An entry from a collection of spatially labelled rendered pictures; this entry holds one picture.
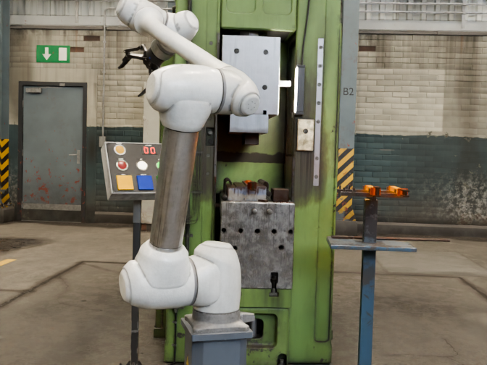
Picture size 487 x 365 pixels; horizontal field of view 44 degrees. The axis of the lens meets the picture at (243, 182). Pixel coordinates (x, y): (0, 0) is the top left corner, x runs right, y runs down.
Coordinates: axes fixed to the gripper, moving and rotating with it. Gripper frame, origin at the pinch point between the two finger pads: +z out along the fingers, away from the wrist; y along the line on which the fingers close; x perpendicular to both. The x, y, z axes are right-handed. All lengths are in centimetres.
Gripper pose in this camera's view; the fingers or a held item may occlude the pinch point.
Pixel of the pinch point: (132, 80)
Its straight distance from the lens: 249.0
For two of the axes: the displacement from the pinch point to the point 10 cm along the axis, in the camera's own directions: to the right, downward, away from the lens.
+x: -5.1, 4.0, -7.6
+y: -5.8, -8.2, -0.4
